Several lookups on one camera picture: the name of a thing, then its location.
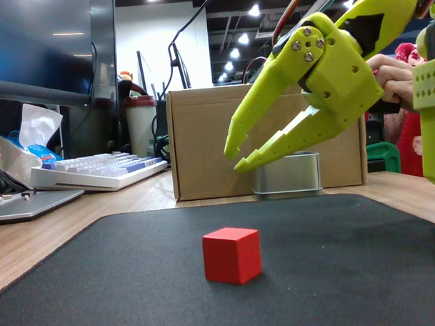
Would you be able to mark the lime green gripper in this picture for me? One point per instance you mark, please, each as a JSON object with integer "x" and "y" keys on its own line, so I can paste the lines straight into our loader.
{"x": 337, "y": 81}

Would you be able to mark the red cube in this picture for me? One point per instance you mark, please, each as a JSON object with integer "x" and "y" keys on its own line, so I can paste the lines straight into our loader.
{"x": 224, "y": 255}

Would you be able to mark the lime green robot arm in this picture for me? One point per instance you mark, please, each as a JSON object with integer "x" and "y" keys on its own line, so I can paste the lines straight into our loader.
{"x": 394, "y": 1}

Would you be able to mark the rectangular metal tin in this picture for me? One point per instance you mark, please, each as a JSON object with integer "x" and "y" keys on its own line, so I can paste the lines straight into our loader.
{"x": 289, "y": 178}

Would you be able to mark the person's hand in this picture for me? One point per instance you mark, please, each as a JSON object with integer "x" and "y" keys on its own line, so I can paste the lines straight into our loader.
{"x": 393, "y": 78}

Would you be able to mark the brown cardboard box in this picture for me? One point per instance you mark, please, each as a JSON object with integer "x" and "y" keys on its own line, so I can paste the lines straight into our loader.
{"x": 202, "y": 142}

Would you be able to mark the green plastic object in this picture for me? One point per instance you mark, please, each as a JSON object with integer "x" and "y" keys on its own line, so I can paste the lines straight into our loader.
{"x": 381, "y": 155}

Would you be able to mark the person in red sweater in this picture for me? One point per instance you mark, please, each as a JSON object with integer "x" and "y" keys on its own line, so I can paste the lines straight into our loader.
{"x": 410, "y": 152}

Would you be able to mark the white cup with red lid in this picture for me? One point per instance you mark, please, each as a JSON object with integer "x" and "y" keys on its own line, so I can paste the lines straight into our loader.
{"x": 141, "y": 130}

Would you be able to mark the dark glossy panel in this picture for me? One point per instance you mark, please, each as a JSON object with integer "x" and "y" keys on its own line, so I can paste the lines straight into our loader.
{"x": 104, "y": 49}

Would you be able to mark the white blue keyboard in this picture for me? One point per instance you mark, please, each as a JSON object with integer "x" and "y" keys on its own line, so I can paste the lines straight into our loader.
{"x": 96, "y": 167}

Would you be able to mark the black mouse mat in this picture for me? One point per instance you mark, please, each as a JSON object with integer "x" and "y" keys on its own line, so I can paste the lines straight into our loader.
{"x": 136, "y": 280}

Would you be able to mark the blue white tissue pack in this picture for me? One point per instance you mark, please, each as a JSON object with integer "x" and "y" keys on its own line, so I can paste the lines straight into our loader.
{"x": 34, "y": 126}

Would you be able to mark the black Dell monitor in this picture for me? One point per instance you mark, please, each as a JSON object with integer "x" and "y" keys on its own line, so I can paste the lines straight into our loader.
{"x": 38, "y": 40}

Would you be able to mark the small silver plug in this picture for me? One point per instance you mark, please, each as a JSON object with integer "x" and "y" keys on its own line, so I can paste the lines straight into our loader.
{"x": 27, "y": 194}

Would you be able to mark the grey monitor stand base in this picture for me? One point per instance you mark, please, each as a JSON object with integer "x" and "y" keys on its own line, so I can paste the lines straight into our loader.
{"x": 26, "y": 209}

